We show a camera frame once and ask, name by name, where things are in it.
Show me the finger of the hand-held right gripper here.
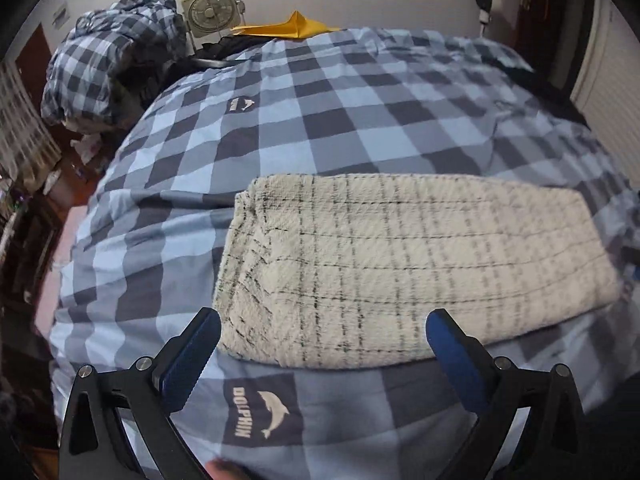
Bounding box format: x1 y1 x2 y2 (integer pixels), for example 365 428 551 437
622 245 640 306

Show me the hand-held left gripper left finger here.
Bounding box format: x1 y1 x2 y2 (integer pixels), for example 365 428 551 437
59 306 223 480

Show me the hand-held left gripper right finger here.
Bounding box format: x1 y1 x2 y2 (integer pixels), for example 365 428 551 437
425 308 596 480

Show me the cream plaid jacket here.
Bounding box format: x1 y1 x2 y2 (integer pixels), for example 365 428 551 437
212 173 621 372

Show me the dark wooden side table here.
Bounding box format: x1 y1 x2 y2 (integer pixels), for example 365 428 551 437
0 180 76 311

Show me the black cloth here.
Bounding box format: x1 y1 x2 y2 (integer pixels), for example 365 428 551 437
192 35 261 68
492 57 588 123

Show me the white slatted panel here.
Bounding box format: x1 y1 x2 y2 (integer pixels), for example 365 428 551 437
570 0 640 171

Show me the crumpled white tissue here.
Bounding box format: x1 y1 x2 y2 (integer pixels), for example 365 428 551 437
70 132 103 166

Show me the blue checked bed cover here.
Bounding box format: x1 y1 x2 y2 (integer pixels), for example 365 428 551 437
50 25 640 480

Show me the dark red door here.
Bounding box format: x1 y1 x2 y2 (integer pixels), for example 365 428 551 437
515 0 571 76

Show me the crumpled checked quilt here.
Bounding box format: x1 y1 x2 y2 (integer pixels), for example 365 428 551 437
41 0 188 133

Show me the dark red cabinet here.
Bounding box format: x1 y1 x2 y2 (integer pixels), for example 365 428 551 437
14 27 53 106

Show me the beige box fan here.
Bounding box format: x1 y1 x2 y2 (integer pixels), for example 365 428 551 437
181 0 247 39

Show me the yellow cloth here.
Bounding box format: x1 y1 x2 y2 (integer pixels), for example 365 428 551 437
231 10 343 41

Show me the white wire rack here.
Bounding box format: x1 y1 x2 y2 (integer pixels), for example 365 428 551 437
0 60 61 193

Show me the black and white wall device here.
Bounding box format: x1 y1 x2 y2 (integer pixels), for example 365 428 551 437
475 0 503 38

